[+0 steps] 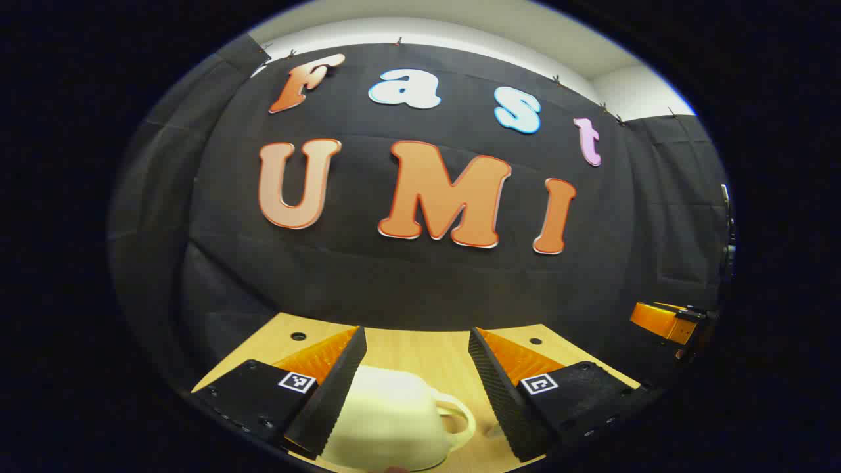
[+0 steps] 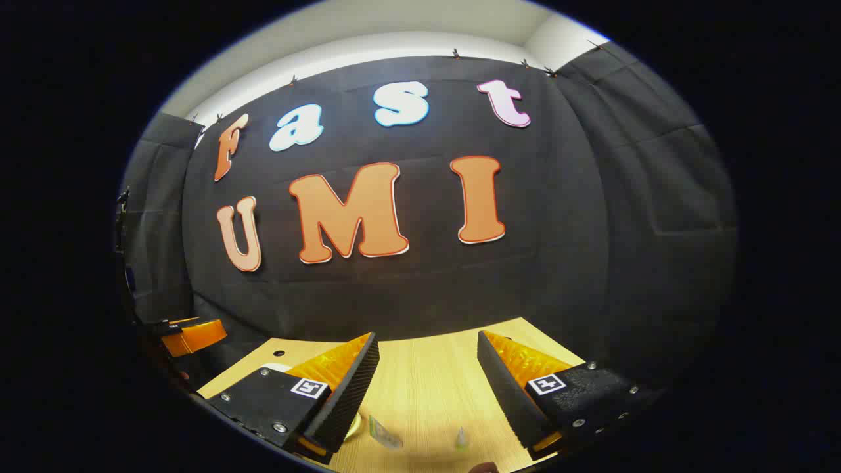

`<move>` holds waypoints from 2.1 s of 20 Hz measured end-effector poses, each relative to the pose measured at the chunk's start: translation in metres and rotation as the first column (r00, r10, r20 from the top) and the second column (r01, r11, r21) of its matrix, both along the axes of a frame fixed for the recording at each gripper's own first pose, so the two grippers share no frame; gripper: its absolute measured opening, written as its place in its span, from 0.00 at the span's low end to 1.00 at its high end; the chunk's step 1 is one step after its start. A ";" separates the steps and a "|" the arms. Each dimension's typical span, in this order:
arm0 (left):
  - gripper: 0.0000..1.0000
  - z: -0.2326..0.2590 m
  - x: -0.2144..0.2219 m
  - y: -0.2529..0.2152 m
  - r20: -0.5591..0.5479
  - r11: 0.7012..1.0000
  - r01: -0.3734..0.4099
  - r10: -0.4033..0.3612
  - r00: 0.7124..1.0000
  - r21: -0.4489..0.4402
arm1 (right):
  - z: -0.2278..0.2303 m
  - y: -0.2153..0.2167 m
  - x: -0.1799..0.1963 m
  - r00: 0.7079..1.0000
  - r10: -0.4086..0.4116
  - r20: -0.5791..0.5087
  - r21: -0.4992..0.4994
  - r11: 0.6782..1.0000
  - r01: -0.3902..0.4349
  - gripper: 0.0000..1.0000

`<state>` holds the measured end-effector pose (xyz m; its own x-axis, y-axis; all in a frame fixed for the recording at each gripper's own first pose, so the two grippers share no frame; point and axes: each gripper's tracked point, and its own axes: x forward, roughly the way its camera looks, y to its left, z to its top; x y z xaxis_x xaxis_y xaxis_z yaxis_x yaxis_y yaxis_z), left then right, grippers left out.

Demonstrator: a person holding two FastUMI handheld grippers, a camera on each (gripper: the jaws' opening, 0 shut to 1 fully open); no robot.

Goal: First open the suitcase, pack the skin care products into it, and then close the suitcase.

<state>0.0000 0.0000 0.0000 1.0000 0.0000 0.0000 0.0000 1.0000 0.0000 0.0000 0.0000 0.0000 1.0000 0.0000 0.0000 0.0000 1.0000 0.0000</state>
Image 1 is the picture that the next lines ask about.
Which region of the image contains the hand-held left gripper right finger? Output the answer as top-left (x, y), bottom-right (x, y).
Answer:
top-left (468, 327), bottom-right (658, 463)

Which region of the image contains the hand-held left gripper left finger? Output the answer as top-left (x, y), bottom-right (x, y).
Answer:
top-left (191, 325), bottom-right (368, 461)

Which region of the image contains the cream yellow suitcase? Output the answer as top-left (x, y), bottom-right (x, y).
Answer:
top-left (320, 365), bottom-right (477, 472)

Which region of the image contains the black backdrop cloth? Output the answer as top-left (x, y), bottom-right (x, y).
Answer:
top-left (108, 33), bottom-right (737, 395)

